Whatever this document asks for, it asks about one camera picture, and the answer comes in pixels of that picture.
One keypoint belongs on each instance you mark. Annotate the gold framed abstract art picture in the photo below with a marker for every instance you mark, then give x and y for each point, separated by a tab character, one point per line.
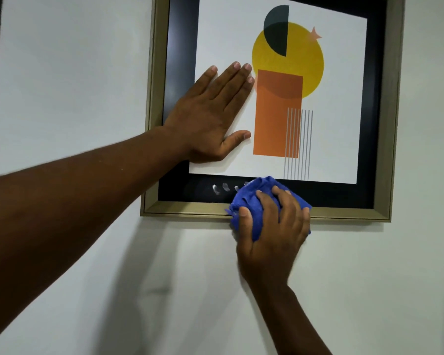
336	107

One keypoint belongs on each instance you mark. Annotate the person's right hand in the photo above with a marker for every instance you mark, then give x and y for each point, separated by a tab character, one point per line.
273	247

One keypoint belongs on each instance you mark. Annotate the person's right middle finger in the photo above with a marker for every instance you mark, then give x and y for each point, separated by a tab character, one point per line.
285	207

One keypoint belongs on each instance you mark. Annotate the person's left forearm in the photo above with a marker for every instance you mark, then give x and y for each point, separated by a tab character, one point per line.
77	210

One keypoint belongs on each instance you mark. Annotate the person's right thumb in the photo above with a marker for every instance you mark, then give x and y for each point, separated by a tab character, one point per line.
245	225

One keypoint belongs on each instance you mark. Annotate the blue microfiber cloth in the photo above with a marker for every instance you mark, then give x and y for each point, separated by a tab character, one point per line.
249	197

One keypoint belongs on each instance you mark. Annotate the person's left hand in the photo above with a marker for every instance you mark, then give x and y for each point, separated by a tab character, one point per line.
201	121

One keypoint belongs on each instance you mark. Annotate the person's left little finger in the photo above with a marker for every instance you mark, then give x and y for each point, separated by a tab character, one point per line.
204	78

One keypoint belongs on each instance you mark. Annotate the person's right little finger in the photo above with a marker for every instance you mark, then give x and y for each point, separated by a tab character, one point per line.
307	223

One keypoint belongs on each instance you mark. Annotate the person's right forearm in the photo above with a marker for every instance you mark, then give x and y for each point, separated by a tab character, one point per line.
288	321

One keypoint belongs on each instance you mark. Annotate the person's left middle finger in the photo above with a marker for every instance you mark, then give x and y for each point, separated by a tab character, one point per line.
234	83

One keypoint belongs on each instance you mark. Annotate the person's left thumb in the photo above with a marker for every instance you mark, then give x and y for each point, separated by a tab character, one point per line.
237	139

